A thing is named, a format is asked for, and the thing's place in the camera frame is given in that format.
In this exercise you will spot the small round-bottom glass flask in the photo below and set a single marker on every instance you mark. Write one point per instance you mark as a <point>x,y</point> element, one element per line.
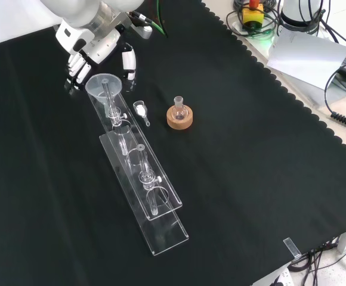
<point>179,112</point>

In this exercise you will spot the glass weighing funnel with powder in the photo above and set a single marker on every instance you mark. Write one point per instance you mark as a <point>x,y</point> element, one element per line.
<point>140,111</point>

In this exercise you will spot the white power strip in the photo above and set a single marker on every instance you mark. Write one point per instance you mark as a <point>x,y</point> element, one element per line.
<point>280,277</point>

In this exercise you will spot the pale board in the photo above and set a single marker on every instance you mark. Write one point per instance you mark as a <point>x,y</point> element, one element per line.
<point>304,56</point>

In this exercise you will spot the black bench cloth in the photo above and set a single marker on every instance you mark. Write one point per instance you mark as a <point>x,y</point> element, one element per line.
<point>235,178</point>

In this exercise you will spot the clear plastic funnel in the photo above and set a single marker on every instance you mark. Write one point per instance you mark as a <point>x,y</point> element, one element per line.
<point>97,86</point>

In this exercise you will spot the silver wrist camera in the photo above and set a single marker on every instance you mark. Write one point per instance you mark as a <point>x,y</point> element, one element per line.
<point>144,31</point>

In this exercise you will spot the clear tape strip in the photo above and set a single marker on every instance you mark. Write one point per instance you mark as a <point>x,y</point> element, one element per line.
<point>292,247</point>

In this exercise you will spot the yellow stop button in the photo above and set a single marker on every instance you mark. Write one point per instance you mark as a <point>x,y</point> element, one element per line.
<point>253,16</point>

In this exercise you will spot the clear acrylic funnel stand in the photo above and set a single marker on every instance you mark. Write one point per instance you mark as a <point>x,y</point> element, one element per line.
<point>161,226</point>

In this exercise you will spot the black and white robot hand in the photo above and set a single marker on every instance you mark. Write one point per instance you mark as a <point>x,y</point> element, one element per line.
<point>92,44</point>

